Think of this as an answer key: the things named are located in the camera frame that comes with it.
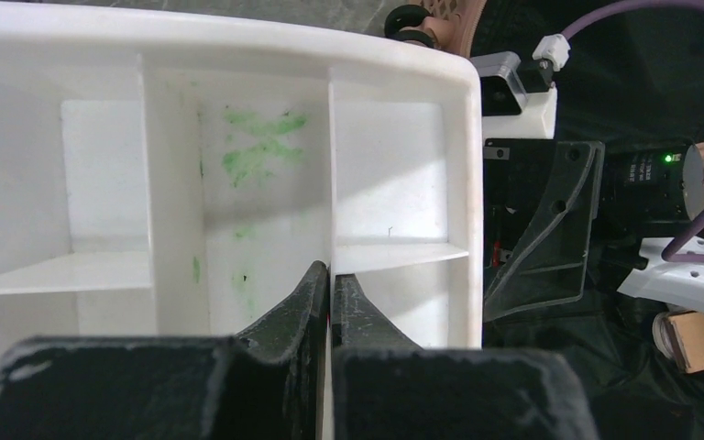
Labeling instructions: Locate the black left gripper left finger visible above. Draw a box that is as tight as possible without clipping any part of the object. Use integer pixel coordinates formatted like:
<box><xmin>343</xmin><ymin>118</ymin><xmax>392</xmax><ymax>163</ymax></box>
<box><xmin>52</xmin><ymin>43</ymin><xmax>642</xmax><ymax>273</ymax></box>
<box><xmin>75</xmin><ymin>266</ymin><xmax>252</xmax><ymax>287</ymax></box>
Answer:
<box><xmin>0</xmin><ymin>261</ymin><xmax>330</xmax><ymax>439</ymax></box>

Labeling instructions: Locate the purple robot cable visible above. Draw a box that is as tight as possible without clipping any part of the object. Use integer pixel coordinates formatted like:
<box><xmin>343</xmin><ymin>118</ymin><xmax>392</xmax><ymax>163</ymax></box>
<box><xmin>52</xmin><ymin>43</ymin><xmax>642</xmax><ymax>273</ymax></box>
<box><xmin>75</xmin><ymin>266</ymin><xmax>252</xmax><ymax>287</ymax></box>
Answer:
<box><xmin>533</xmin><ymin>0</ymin><xmax>704</xmax><ymax>262</ymax></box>

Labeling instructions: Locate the pink hard-shell suitcase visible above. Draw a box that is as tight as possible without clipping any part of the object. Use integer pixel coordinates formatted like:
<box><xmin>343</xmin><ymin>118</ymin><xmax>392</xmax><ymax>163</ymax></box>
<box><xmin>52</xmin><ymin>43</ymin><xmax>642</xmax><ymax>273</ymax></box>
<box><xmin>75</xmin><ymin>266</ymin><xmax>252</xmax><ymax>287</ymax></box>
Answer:
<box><xmin>382</xmin><ymin>0</ymin><xmax>704</xmax><ymax>366</ymax></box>

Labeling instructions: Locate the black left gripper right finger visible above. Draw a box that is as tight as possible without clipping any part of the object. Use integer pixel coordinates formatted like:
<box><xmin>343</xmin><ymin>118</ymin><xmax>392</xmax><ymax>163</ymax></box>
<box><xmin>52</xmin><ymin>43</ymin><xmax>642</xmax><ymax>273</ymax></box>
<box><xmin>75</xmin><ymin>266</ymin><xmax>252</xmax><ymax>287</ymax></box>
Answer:
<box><xmin>331</xmin><ymin>275</ymin><xmax>598</xmax><ymax>439</ymax></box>

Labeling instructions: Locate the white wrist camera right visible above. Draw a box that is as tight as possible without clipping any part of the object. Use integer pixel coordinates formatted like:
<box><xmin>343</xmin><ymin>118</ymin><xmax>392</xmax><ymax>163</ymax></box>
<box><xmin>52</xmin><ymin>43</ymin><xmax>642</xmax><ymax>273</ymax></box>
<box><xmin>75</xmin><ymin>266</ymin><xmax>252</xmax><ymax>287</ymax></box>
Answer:
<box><xmin>471</xmin><ymin>51</ymin><xmax>558</xmax><ymax>139</ymax></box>

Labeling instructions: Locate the small brown cardboard box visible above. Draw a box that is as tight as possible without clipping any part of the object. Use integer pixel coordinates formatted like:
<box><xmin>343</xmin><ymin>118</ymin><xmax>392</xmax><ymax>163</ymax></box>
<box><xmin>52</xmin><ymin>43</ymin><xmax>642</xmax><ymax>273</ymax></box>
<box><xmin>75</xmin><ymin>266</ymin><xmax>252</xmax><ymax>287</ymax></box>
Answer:
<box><xmin>652</xmin><ymin>312</ymin><xmax>704</xmax><ymax>374</ymax></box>

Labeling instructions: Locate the white plastic drawer organizer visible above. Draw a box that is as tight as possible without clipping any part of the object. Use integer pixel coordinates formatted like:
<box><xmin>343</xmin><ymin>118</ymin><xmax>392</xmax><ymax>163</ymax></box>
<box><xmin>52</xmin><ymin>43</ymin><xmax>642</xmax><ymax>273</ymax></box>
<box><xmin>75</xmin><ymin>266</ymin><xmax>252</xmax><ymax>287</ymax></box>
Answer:
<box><xmin>0</xmin><ymin>0</ymin><xmax>487</xmax><ymax>366</ymax></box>

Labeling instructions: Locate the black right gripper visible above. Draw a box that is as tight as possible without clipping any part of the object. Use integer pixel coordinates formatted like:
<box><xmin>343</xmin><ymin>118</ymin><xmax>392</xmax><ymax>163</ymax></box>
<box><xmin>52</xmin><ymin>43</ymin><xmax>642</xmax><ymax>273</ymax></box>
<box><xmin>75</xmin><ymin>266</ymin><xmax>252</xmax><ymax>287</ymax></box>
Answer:
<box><xmin>483</xmin><ymin>138</ymin><xmax>704</xmax><ymax>319</ymax></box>

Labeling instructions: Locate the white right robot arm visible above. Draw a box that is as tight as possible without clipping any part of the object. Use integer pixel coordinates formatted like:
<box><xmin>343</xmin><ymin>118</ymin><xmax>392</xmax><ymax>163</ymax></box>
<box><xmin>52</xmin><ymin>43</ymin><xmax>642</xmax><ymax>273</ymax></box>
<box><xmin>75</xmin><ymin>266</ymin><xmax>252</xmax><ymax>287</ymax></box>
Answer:
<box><xmin>483</xmin><ymin>138</ymin><xmax>704</xmax><ymax>321</ymax></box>

